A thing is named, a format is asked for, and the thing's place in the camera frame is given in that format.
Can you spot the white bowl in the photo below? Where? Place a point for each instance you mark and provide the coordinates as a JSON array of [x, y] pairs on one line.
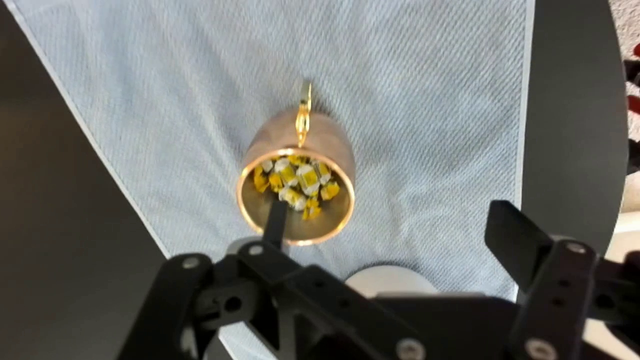
[[390, 281]]

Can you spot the light blue towel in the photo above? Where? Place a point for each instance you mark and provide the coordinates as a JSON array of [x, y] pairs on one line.
[[412, 80]]

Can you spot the yellow white popcorn pile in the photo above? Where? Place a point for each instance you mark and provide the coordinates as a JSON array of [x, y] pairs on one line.
[[302, 180]]

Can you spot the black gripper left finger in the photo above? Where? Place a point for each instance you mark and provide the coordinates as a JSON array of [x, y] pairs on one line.
[[200, 313]]

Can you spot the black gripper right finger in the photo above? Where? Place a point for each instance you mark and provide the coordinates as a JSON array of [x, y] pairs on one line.
[[557, 301]]

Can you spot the round black table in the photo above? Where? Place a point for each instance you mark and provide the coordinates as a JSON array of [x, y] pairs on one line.
[[572, 120]]

